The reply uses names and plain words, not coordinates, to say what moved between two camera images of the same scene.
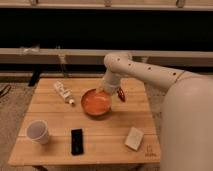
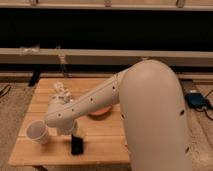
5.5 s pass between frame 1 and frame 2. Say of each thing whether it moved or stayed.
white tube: stayed
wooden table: stayed
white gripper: moved
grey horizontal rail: stayed
